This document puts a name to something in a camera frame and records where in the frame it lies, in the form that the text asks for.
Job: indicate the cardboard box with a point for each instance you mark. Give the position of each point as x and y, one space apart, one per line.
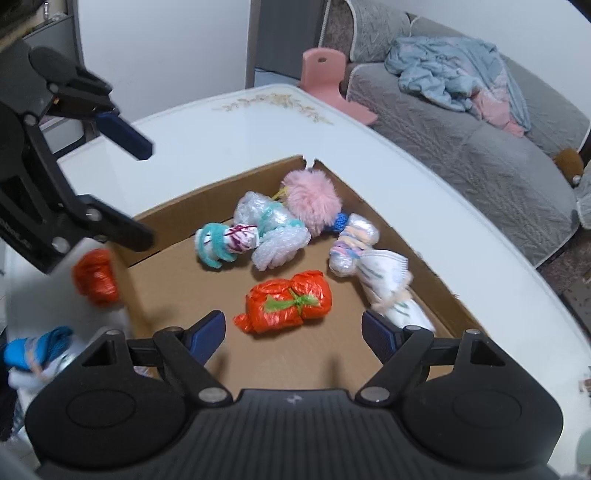
184 295

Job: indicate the orange bag bundle green tie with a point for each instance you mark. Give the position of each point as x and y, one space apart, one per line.
277 304

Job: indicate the blue sock bundle pink band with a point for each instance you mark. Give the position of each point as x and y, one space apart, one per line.
51 339

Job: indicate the brown fuzzy object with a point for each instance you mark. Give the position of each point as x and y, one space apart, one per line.
568 161

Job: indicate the plain orange bag bundle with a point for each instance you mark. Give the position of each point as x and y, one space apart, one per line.
94 277

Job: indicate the pink fluffy pompom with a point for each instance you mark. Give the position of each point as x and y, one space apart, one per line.
311 198

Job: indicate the dark shelf unit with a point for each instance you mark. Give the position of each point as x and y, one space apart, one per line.
51 32

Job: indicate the grey sofa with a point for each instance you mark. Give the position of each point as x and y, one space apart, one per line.
461 152

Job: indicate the pastel striped bundle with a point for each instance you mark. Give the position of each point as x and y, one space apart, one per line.
353 240

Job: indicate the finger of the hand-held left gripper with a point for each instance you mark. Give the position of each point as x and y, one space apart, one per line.
124 230
127 136

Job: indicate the pink cloth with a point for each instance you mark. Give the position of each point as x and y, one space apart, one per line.
494 110

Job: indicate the pink plastic chair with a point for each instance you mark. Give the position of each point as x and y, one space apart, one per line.
323 69

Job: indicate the bubble wrap bundle teal tie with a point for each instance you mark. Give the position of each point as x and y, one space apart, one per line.
277 247

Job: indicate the small blue knit item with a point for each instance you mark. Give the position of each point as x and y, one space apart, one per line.
337 222

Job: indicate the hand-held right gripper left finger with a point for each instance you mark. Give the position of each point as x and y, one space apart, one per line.
205 337

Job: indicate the white patterned bundle teal tie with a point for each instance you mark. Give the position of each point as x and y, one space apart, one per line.
240 237

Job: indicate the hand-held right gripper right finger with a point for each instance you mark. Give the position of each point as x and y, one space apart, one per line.
379 339

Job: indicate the light blue blanket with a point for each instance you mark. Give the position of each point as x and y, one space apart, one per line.
438 69

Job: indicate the white patterned cloth beige tie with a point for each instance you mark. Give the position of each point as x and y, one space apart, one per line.
383 272

